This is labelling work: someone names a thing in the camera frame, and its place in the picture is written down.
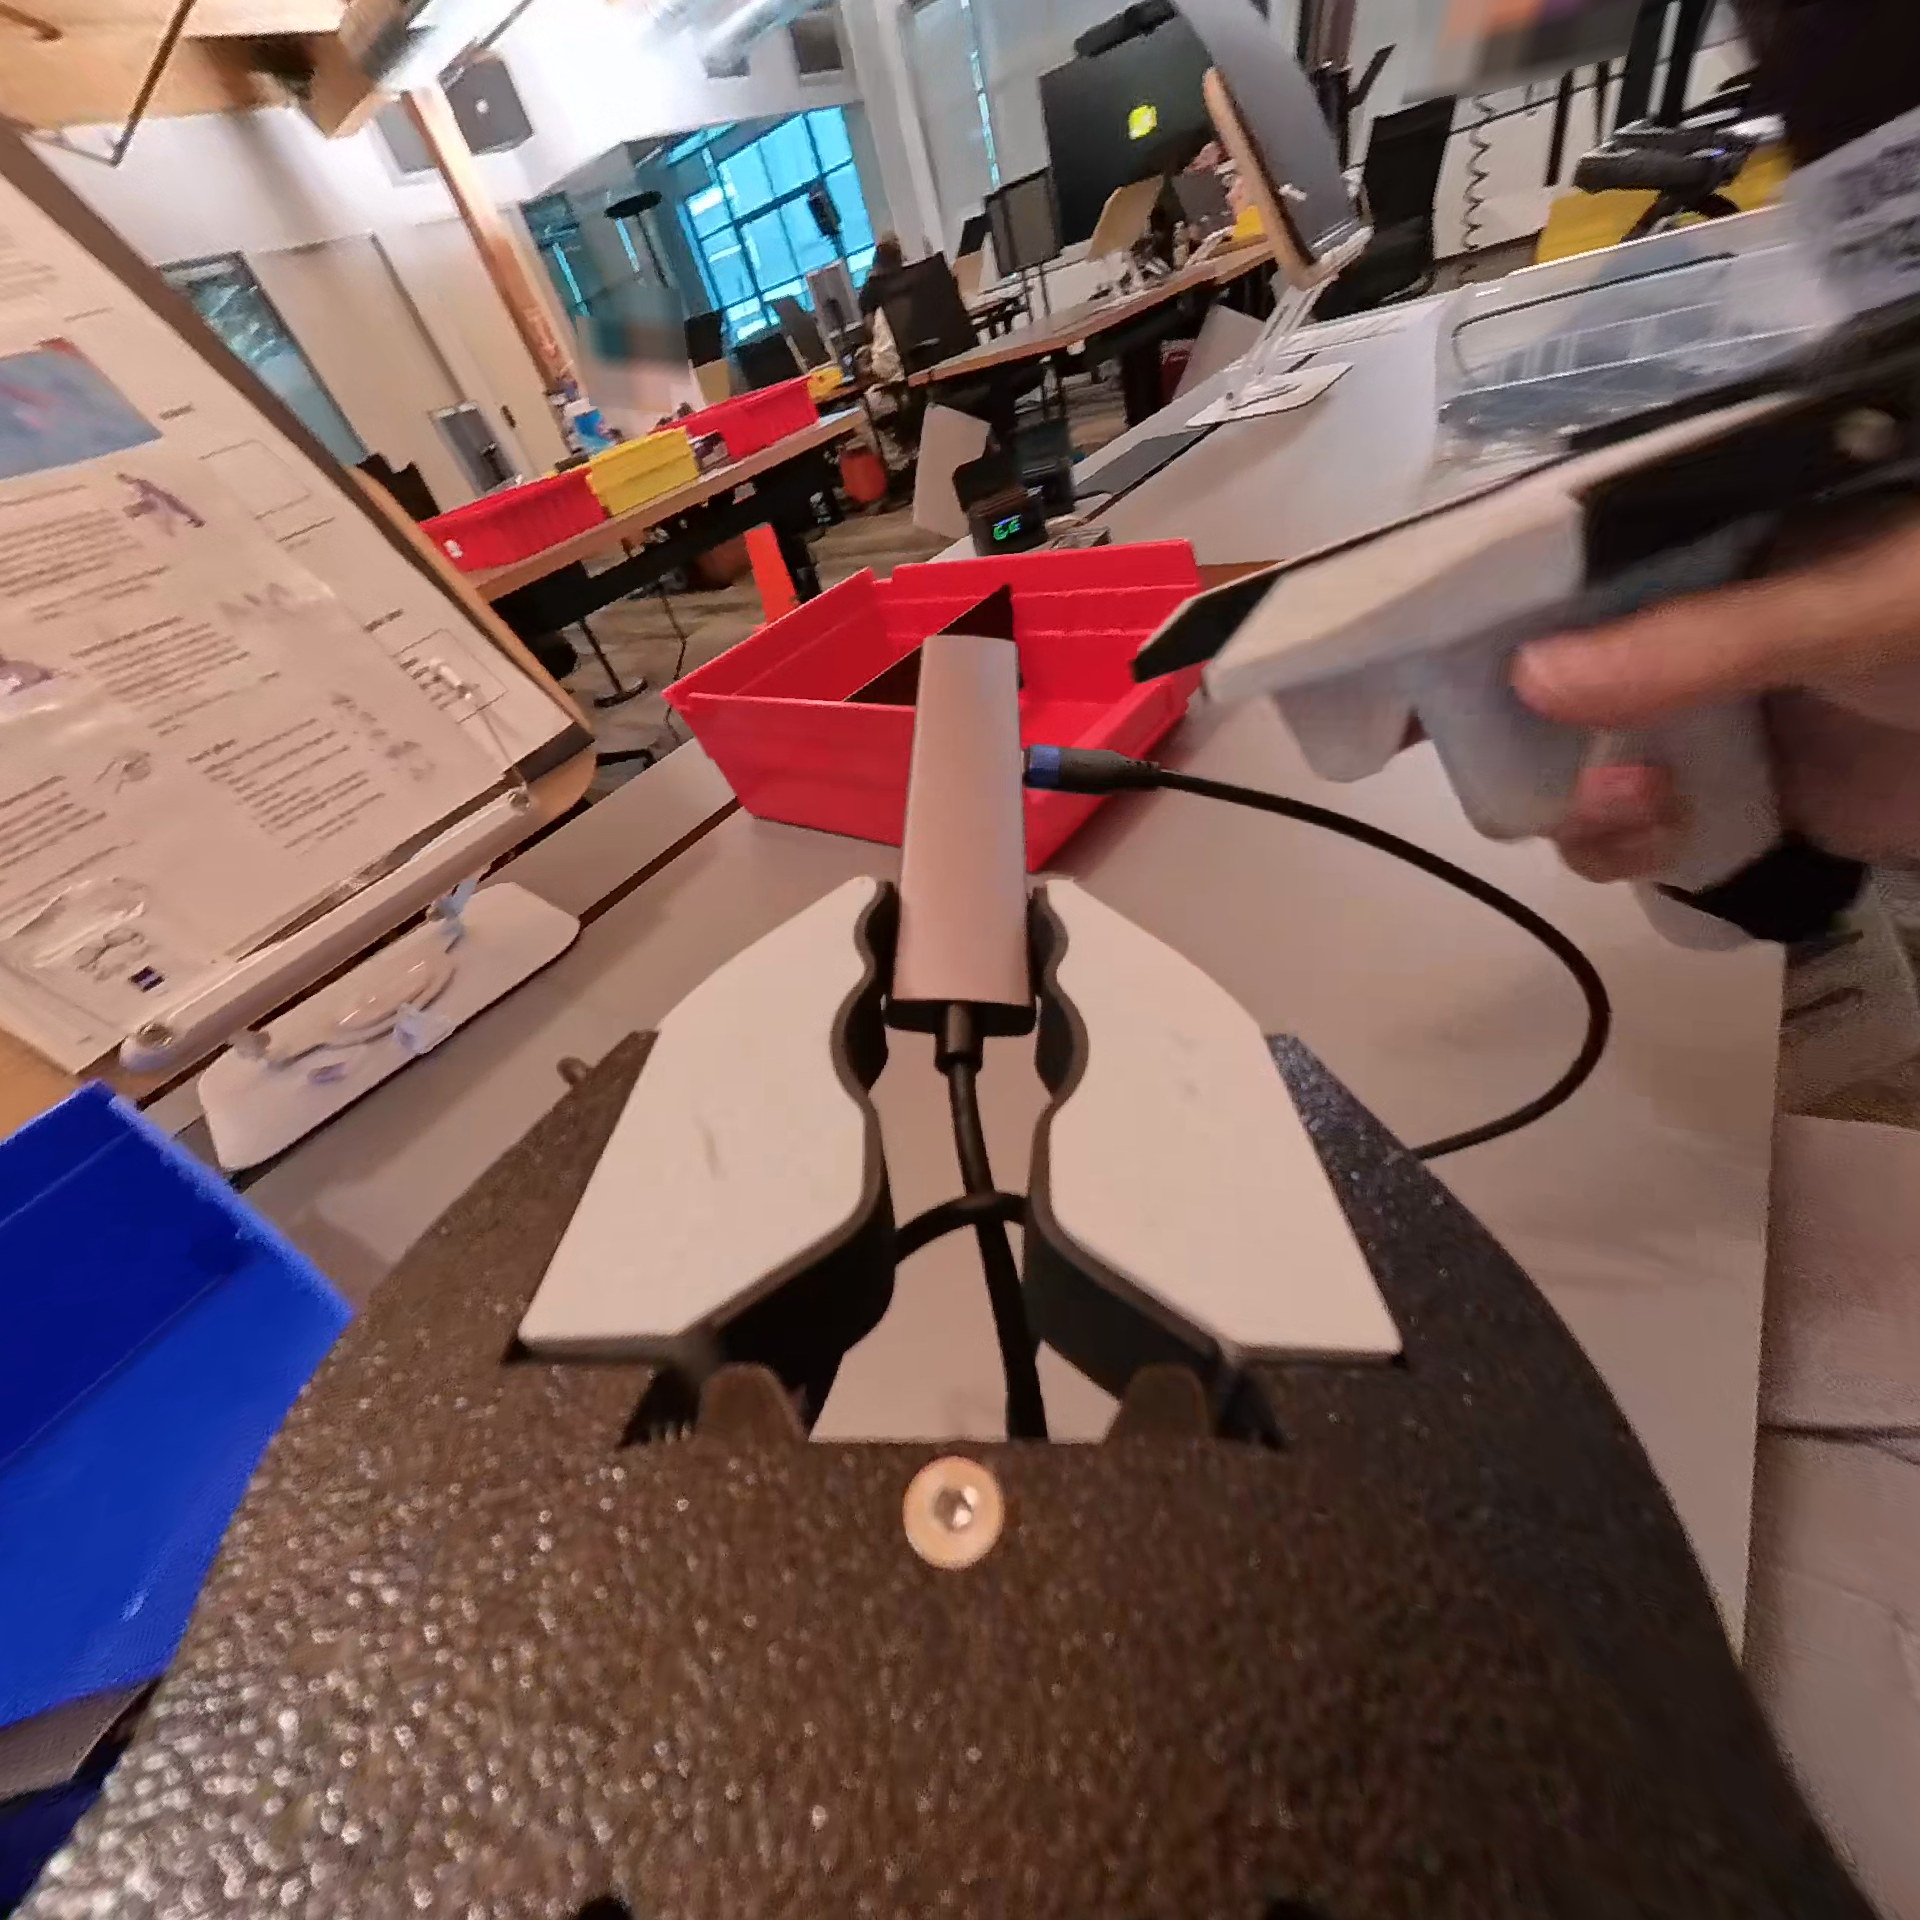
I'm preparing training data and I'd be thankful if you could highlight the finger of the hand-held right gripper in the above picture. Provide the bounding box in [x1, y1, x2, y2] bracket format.
[1133, 476, 1596, 841]

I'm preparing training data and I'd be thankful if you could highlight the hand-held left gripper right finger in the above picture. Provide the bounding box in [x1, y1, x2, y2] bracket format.
[1023, 875, 1404, 1411]

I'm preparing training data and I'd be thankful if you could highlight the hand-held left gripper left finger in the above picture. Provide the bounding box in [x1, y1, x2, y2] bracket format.
[517, 875, 902, 1389]

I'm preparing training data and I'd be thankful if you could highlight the short black hub lead cable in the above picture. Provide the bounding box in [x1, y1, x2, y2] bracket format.
[893, 1034, 1056, 1441]

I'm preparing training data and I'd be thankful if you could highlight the black cable with blue-ringed plug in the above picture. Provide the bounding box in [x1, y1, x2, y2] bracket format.
[1025, 743, 1615, 1163]

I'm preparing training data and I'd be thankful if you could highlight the grey USB hub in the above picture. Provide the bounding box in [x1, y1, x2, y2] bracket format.
[885, 632, 1041, 1038]

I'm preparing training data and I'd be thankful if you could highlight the red plastic bin with divider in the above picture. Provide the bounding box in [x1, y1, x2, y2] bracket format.
[662, 539, 1211, 872]

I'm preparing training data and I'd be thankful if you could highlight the person's right hand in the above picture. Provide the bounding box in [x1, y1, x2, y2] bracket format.
[1513, 522, 1920, 887]

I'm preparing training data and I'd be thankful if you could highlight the clear plastic container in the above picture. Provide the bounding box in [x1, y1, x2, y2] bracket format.
[1432, 246, 1855, 474]

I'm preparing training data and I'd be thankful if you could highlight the black tablet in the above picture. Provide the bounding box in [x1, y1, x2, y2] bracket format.
[1072, 425, 1202, 490]

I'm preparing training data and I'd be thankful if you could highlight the wooden board document stand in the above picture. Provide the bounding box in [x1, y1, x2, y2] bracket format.
[1201, 0, 1374, 407]

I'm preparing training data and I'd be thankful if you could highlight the large black monitor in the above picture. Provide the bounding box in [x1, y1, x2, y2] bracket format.
[1039, 21, 1218, 250]

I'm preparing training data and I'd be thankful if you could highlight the blue plastic bin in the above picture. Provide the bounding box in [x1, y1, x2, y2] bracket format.
[0, 1081, 354, 1727]

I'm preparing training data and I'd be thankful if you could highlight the wood-edged table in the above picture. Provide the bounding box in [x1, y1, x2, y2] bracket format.
[451, 404, 872, 707]

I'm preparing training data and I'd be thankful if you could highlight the instruction sheet on stand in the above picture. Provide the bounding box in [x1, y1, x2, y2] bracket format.
[0, 120, 601, 1171]

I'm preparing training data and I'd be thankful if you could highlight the person's grey clothing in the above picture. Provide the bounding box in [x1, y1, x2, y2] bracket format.
[1746, 899, 1920, 1920]

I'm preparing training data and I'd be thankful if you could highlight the yellow plastic bin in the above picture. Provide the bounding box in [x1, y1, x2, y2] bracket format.
[588, 425, 700, 512]

